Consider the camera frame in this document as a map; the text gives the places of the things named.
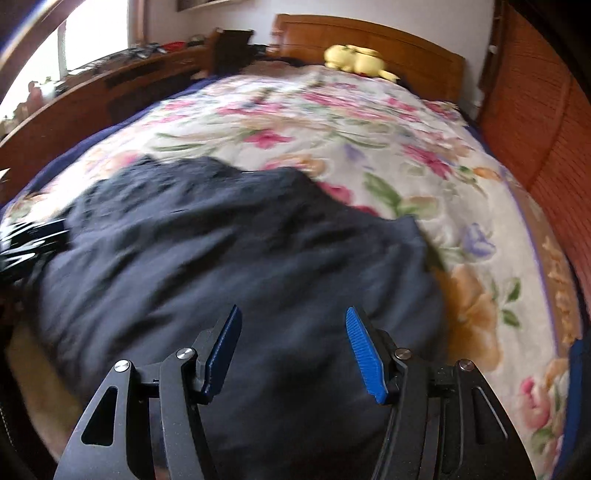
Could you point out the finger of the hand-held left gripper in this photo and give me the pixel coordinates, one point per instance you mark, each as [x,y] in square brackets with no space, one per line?
[44,245]
[46,227]

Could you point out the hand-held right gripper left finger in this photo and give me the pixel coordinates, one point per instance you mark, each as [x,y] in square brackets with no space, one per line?
[224,350]

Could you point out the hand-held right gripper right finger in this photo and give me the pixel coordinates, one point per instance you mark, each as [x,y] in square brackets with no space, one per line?
[367,355]

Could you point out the black jacket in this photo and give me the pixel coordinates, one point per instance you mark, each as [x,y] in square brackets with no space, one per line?
[207,258]

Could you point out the blue bed sheet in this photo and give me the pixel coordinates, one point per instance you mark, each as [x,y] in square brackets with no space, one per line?
[92,147]

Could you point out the long wooden cabinet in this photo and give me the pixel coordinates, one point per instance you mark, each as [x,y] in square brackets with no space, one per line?
[60,115]

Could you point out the red figurine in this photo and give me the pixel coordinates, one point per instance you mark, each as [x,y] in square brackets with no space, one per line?
[34,92]

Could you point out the window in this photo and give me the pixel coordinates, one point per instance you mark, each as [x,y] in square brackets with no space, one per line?
[92,32]

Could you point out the blue cloth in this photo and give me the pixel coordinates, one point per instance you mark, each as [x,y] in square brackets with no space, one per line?
[579,397]

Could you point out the floral blanket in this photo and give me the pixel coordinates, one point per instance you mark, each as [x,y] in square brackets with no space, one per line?
[346,138]

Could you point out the red basket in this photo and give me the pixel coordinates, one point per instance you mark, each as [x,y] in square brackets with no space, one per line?
[174,45]

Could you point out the brown ribbed panel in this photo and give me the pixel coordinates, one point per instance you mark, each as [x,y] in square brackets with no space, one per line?
[540,129]

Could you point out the yellow plush toy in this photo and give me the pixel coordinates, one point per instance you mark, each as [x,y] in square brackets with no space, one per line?
[351,57]

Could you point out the wooden headboard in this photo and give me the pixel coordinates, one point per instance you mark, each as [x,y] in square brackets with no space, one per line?
[415,60]

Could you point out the wall frame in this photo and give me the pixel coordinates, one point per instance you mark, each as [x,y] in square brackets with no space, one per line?
[203,3]

